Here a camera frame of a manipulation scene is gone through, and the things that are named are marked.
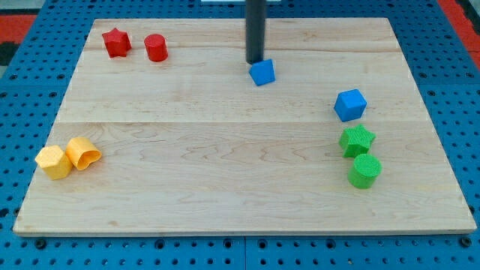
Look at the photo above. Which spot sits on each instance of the blue triangle block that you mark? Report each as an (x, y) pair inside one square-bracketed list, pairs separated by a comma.
[(262, 72)]

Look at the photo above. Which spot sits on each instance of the blue cube block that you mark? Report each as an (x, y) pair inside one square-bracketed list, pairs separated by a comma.
[(350, 105)]

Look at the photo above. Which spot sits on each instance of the wooden board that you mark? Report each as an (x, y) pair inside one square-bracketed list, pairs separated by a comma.
[(192, 147)]

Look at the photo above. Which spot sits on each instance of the green star block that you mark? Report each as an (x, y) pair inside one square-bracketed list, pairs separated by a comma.
[(356, 140)]

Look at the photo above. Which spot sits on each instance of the red cylinder block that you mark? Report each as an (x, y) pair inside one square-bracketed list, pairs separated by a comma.
[(156, 47)]

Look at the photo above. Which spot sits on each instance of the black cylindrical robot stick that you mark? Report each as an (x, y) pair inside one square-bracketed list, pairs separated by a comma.
[(255, 26)]

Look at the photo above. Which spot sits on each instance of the green cylinder block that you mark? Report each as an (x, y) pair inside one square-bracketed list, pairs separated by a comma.
[(364, 171)]

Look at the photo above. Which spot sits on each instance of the red star block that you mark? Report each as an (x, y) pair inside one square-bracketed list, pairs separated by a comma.
[(117, 43)]

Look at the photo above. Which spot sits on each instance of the yellow heart block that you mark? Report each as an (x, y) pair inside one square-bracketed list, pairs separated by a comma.
[(82, 152)]

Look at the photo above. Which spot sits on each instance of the yellow hexagon block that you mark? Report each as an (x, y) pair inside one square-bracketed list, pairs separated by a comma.
[(54, 162)]

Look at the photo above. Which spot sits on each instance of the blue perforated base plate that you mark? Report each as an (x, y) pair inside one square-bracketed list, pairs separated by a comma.
[(41, 42)]

